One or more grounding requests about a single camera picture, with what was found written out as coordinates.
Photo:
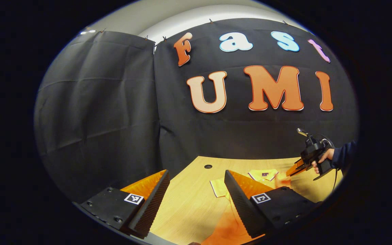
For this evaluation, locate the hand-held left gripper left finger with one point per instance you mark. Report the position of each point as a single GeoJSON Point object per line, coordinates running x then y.
{"type": "Point", "coordinates": [151, 211]}

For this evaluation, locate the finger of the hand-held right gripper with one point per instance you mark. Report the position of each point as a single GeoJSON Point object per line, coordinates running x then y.
{"type": "Point", "coordinates": [294, 169]}

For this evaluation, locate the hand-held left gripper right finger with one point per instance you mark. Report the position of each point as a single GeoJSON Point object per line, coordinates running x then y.
{"type": "Point", "coordinates": [240, 207]}

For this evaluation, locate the orange T-shirt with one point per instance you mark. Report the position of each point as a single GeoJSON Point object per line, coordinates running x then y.
{"type": "Point", "coordinates": [228, 221]}

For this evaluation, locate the black backdrop cloth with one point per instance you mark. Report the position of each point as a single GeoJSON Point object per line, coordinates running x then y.
{"type": "Point", "coordinates": [114, 119]}

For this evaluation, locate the ceiling light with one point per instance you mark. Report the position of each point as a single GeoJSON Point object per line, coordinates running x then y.
{"type": "Point", "coordinates": [87, 32]}

